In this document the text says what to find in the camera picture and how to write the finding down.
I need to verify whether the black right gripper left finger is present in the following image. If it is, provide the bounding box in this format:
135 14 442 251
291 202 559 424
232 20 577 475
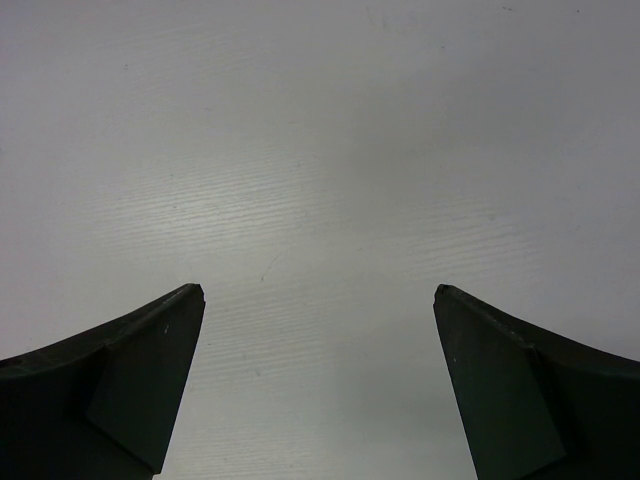
1 283 205 479

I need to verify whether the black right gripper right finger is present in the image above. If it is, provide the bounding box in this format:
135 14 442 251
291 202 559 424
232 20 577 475
433 284 639 479

